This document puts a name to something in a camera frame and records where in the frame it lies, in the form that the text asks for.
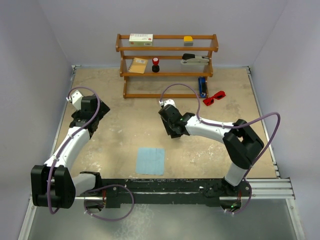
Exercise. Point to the light blue cleaning cloth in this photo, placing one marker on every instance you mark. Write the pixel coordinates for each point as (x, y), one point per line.
(150, 161)

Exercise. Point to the black glasses case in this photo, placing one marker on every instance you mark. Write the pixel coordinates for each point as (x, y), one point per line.
(174, 128)

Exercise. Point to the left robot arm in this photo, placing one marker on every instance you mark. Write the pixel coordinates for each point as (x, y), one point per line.
(51, 183)

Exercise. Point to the blue and black stapler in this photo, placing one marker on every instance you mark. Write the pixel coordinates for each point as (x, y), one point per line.
(202, 87)

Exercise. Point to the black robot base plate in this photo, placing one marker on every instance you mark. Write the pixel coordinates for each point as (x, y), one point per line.
(211, 192)

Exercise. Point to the wooden three-tier shelf rack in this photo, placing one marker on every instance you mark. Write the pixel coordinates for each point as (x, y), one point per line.
(169, 49)

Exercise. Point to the black and white stapler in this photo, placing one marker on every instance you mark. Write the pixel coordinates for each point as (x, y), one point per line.
(192, 59)

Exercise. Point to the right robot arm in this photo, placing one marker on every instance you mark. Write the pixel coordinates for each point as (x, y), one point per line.
(243, 145)

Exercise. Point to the white and red box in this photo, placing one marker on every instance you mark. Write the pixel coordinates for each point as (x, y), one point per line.
(140, 40)

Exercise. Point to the aluminium rail frame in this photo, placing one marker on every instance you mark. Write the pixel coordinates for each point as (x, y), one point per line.
(271, 213)

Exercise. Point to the red sunglasses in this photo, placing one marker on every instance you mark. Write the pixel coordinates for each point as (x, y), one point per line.
(210, 100)

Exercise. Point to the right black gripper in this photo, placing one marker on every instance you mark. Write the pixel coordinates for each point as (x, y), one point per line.
(166, 125)

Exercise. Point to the yellow and grey eraser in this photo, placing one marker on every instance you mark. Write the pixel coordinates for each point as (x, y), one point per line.
(188, 41)

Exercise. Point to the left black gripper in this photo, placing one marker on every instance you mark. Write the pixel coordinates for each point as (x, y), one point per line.
(102, 110)

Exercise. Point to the brown spiral notebook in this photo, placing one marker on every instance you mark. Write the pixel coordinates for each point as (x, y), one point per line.
(138, 65)

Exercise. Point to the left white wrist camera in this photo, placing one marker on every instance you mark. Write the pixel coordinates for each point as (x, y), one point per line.
(75, 99)

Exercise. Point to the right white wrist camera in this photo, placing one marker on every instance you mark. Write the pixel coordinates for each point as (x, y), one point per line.
(166, 102)

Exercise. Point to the red and black stamp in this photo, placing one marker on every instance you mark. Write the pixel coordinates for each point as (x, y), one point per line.
(155, 65)

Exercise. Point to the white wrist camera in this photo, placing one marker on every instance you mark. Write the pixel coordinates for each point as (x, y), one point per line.
(75, 99)
(166, 102)

